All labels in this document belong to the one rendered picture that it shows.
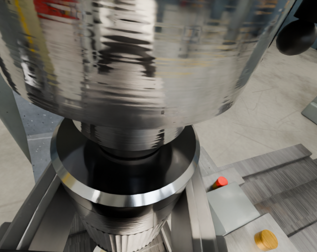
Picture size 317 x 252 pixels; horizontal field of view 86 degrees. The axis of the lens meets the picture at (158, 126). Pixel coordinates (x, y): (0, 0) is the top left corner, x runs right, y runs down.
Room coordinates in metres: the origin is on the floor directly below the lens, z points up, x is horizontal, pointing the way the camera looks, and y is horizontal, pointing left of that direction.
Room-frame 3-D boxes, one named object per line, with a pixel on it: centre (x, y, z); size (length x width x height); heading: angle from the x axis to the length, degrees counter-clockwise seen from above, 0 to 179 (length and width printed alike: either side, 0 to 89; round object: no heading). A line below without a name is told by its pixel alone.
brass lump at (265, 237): (0.08, -0.18, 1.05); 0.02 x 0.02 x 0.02
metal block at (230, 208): (0.11, -0.12, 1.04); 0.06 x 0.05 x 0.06; 121
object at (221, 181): (0.15, -0.12, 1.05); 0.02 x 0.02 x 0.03
